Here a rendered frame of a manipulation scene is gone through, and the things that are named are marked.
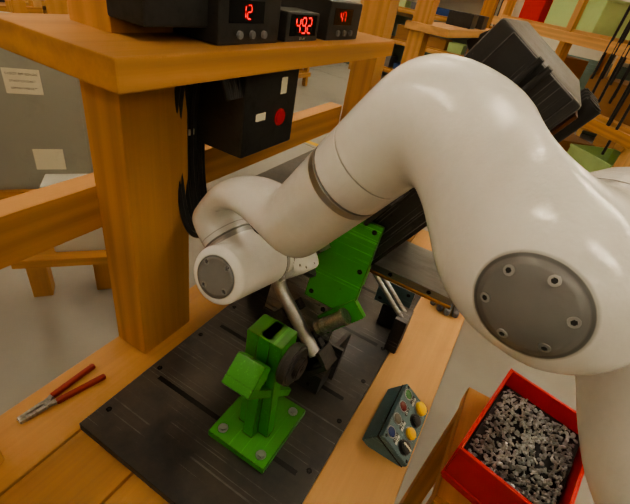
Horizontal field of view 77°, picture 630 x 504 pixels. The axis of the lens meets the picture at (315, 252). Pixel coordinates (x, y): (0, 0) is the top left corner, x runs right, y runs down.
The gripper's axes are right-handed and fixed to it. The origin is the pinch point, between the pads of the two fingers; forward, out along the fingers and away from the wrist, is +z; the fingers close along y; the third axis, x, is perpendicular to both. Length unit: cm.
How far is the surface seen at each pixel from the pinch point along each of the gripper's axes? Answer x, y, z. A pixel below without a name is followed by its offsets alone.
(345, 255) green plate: -4.9, -5.4, 2.6
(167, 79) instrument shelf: -5.9, 25.3, -32.3
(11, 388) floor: 167, -5, 18
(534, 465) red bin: -21, -63, 14
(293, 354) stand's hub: 0.3, -15.9, -21.3
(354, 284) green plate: -4.2, -11.7, 2.7
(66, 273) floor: 190, 43, 75
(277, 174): 7.6, 18.8, 13.4
